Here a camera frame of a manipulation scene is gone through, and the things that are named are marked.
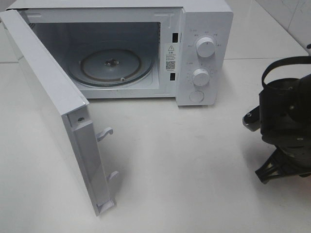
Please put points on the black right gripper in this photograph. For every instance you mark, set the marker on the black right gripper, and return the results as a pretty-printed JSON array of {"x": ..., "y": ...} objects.
[{"x": 285, "y": 121}]

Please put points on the round door release button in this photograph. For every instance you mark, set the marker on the round door release button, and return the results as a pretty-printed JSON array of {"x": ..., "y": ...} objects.
[{"x": 196, "y": 96}]

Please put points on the white microwave knob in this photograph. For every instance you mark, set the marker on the white microwave knob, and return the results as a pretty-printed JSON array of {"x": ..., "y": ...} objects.
[
  {"x": 205, "y": 46},
  {"x": 200, "y": 77}
]

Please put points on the white microwave door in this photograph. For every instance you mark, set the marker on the white microwave door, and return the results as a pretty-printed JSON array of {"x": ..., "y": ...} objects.
[{"x": 64, "y": 109}]

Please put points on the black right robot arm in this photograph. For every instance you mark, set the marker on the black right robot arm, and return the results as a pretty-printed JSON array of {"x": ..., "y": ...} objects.
[{"x": 285, "y": 122}]

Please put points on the white microwave oven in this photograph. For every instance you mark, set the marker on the white microwave oven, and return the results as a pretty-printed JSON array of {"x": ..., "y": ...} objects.
[{"x": 167, "y": 30}]

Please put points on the glass microwave turntable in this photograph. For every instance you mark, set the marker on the glass microwave turntable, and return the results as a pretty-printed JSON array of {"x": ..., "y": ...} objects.
[{"x": 109, "y": 67}]

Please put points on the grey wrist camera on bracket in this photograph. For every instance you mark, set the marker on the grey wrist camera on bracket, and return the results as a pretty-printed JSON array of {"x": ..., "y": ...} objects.
[{"x": 251, "y": 120}]

